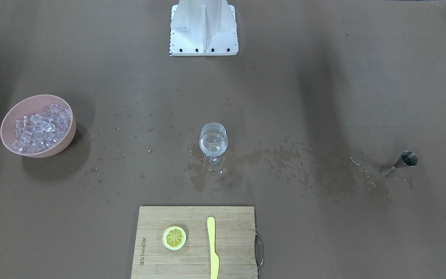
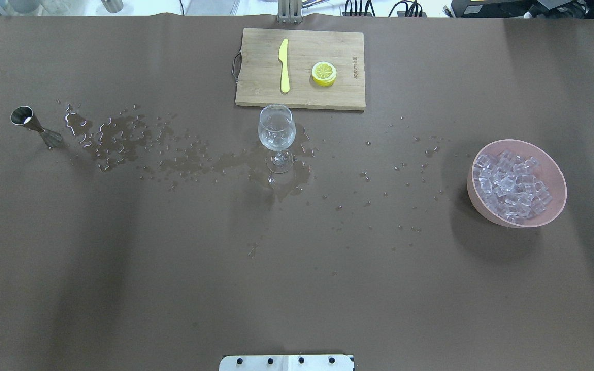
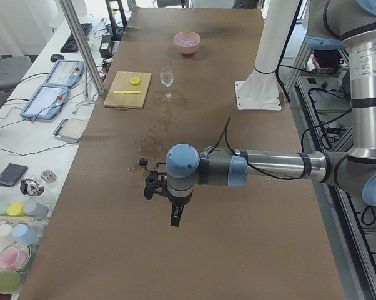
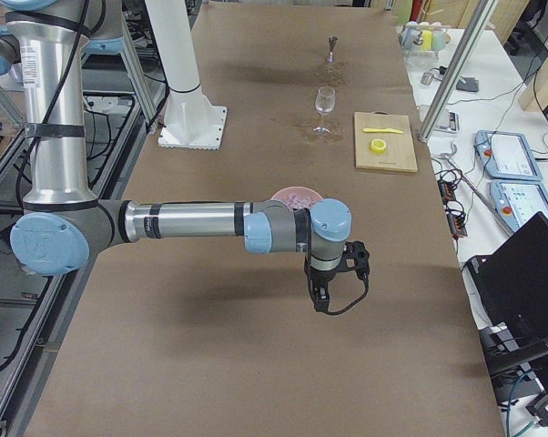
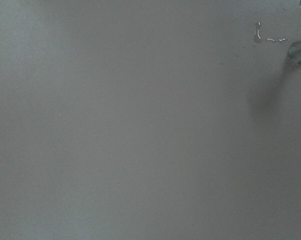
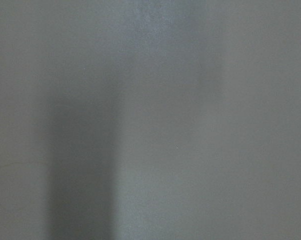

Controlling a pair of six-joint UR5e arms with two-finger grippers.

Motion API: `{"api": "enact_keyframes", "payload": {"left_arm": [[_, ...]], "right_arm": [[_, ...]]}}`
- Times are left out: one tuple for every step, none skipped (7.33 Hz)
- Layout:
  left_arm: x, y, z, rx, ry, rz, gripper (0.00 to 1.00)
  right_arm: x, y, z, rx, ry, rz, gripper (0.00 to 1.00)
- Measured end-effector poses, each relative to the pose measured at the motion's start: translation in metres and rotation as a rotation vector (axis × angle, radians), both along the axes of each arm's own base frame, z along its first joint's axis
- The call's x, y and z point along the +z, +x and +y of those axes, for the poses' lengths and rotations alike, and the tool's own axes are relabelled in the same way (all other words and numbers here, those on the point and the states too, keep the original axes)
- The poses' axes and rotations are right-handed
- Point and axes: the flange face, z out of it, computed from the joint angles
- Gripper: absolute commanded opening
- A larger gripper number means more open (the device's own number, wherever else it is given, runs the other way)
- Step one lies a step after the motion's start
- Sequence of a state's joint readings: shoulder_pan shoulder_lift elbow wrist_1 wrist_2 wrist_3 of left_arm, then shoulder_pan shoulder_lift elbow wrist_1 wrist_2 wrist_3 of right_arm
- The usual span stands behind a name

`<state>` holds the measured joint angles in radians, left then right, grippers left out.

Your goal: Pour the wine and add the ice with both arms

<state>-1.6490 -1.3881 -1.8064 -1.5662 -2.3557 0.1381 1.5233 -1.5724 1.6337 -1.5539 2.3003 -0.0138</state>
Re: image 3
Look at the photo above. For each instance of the near teach pendant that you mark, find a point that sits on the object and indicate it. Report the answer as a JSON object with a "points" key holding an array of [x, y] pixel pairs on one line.
{"points": [[45, 103]]}

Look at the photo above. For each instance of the glass dispenser bottle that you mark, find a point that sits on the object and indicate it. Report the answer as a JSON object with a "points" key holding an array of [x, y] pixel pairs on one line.
{"points": [[31, 188]]}

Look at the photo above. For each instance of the green cup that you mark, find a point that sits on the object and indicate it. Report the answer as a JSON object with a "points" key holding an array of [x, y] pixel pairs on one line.
{"points": [[4, 208]]}

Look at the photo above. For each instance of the wine glass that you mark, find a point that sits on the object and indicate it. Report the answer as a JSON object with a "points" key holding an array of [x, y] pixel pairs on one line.
{"points": [[167, 79]]}

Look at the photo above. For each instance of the aluminium frame post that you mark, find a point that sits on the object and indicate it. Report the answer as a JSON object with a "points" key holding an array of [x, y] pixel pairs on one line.
{"points": [[76, 30]]}

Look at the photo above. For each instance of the teach pendant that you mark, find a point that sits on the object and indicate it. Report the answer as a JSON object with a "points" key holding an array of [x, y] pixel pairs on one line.
{"points": [[45, 103], [65, 73]]}

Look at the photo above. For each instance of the white cup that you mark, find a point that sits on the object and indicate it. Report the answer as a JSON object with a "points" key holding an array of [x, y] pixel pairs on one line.
{"points": [[6, 236]]}

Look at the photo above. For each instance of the yellow plastic knife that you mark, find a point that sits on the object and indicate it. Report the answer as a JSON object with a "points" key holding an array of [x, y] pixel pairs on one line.
{"points": [[128, 92]]}

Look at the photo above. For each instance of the wooden cutting board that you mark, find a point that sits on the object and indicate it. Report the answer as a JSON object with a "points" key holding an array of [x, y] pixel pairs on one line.
{"points": [[121, 83]]}

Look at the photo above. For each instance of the grey office chair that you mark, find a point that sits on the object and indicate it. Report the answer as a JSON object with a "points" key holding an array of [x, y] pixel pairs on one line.
{"points": [[12, 70]]}

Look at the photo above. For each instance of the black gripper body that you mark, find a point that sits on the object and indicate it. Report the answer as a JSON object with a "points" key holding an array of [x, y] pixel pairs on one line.
{"points": [[177, 203]]}

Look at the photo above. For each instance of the blue cup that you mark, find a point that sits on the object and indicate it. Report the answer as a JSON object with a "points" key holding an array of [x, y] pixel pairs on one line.
{"points": [[24, 235]]}

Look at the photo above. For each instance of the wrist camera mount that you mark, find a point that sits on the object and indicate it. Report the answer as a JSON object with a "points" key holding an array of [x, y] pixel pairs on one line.
{"points": [[156, 183]]}

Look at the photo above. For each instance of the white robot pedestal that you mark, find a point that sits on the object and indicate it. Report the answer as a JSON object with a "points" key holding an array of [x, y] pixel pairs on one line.
{"points": [[260, 90]]}

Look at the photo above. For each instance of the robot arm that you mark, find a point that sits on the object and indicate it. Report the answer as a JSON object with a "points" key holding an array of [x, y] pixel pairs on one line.
{"points": [[352, 24]]}

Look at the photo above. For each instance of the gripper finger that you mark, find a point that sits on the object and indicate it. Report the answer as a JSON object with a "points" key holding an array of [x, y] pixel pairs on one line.
{"points": [[179, 211], [174, 215]]}

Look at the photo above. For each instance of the yellow cup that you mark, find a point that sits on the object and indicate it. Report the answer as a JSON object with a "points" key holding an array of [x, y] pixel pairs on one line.
{"points": [[16, 210]]}

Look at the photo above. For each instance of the green tumbler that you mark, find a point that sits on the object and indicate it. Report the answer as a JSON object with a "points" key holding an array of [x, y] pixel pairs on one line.
{"points": [[9, 282]]}

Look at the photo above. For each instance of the black power adapter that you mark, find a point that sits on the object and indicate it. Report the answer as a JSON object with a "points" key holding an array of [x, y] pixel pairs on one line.
{"points": [[106, 47]]}

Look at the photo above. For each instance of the pink bowl of ice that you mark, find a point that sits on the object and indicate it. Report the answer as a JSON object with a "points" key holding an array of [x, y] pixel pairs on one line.
{"points": [[187, 42]]}

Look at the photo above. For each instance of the grey folded cloth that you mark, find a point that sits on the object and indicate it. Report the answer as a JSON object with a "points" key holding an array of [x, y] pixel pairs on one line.
{"points": [[12, 174]]}

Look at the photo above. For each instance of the far teach pendant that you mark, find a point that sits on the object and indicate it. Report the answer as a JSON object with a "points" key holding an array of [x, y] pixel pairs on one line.
{"points": [[65, 73]]}

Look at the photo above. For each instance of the small steel cup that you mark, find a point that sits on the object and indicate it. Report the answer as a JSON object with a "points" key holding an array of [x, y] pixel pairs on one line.
{"points": [[48, 176]]}

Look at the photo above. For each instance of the yellow lemon slice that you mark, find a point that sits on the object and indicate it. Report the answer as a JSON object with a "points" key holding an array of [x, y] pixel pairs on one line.
{"points": [[135, 81]]}

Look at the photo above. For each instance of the silver kitchen scale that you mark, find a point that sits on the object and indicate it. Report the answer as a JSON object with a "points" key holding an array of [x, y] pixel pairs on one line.
{"points": [[70, 130]]}

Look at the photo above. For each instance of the steel jigger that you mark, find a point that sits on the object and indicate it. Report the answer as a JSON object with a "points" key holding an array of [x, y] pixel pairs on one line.
{"points": [[143, 163]]}

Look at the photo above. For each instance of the grey cup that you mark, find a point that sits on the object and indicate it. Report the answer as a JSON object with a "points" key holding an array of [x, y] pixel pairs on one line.
{"points": [[36, 210]]}

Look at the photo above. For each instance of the black computer mouse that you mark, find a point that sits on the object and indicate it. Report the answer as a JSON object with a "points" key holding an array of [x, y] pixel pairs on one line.
{"points": [[56, 57]]}

